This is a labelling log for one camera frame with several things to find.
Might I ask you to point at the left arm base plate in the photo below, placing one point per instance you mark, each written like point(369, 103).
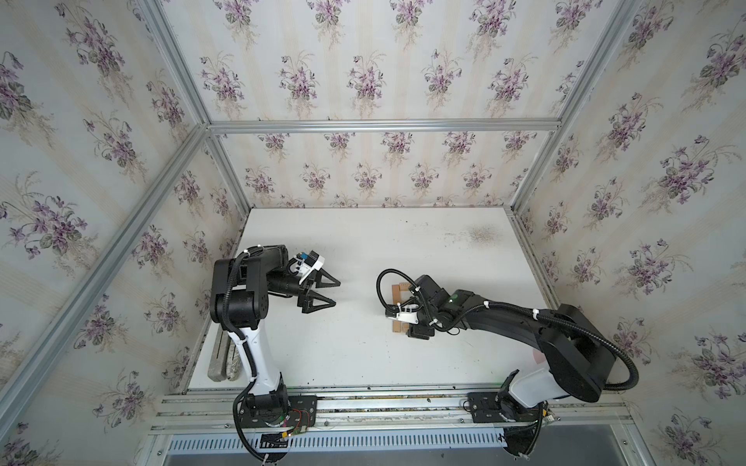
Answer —
point(294, 414)

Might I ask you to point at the grey objects beside table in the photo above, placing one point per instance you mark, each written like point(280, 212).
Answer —
point(224, 364)

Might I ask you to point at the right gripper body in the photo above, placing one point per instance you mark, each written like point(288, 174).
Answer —
point(425, 317)

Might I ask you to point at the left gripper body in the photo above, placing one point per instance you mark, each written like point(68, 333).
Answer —
point(305, 289)

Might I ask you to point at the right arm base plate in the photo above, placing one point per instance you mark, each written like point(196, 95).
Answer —
point(501, 407)

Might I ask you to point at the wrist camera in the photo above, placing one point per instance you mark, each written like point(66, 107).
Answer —
point(307, 265)
point(405, 313)

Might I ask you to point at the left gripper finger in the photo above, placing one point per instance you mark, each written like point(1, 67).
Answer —
point(311, 302)
point(325, 280)

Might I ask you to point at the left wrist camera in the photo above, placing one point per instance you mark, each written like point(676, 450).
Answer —
point(307, 265)

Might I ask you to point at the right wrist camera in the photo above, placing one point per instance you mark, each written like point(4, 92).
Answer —
point(405, 313)

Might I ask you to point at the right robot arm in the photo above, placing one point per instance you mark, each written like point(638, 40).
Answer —
point(578, 361)

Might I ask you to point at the aluminium cage frame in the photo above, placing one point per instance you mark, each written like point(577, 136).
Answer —
point(34, 371)

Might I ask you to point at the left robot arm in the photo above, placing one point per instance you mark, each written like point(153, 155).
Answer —
point(241, 290)

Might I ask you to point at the aluminium front rail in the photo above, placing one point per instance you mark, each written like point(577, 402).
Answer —
point(371, 408)

